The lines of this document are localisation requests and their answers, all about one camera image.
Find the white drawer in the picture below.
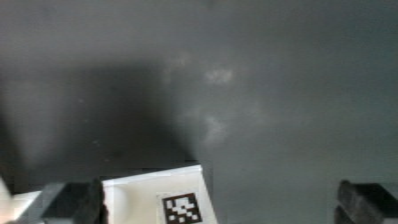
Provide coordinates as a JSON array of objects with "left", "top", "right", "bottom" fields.
[{"left": 0, "top": 165, "right": 219, "bottom": 224}]

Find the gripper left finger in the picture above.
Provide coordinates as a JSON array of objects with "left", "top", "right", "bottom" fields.
[{"left": 39, "top": 178, "right": 112, "bottom": 224}]

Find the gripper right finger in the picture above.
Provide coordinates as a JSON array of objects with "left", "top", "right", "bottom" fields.
[{"left": 334, "top": 180, "right": 398, "bottom": 224}]

